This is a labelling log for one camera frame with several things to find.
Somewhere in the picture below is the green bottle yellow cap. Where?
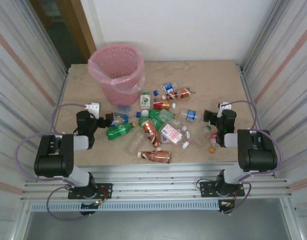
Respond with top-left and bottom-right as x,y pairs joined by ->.
105,121 -> 137,141

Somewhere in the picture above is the clear bottle blue cap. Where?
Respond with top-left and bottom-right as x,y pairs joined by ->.
114,104 -> 142,118

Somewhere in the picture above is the small bottle orange cap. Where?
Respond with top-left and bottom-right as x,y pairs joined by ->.
208,131 -> 219,154

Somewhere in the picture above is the green white drink carton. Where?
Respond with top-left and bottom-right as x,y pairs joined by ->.
140,91 -> 152,110

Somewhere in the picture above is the pink grape juice bottle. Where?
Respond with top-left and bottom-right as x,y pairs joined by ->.
159,123 -> 190,150

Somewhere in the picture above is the clear greenish bottle white cap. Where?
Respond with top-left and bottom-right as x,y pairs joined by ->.
158,109 -> 189,132

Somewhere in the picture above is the green plastic bottle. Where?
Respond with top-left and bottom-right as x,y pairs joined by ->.
151,117 -> 167,131

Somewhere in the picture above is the red gold label bottle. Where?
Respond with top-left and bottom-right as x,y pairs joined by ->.
153,99 -> 177,110

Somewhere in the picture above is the pink plastic mesh bin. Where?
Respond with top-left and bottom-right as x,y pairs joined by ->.
87,44 -> 146,105

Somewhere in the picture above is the clear plastic bin liner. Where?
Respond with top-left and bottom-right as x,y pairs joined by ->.
87,48 -> 147,96

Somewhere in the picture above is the brown wooden door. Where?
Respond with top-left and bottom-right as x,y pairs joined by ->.
68,0 -> 97,58

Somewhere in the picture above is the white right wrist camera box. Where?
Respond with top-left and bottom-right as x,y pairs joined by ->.
216,101 -> 234,118

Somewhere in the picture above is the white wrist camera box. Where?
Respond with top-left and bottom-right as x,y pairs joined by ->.
83,101 -> 102,119
216,101 -> 234,118

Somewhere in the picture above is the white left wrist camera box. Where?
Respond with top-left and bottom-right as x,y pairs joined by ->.
83,101 -> 102,119

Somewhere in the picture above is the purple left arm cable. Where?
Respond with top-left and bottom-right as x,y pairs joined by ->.
14,102 -> 94,221

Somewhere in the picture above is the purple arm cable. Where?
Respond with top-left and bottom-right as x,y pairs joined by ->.
14,102 -> 94,221
222,99 -> 285,216

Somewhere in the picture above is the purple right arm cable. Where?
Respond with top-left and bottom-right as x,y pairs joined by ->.
222,99 -> 285,216

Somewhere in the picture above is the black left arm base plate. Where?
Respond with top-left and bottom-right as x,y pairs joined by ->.
67,183 -> 113,200

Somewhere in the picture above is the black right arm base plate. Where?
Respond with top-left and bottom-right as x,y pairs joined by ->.
199,181 -> 246,198

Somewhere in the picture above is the aluminium rail frame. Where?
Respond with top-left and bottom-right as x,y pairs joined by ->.
20,161 -> 293,204

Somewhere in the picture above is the left power wires yellow connector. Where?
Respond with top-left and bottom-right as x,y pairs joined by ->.
92,188 -> 113,205

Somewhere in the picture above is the power wires yellow connector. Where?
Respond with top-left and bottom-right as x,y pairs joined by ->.
92,188 -> 113,205
218,192 -> 238,209

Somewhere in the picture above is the right power wires yellow connector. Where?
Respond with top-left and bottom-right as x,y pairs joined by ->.
218,192 -> 238,209

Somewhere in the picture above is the grey slotted cable duct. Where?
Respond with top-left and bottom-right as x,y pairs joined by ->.
30,201 -> 221,213

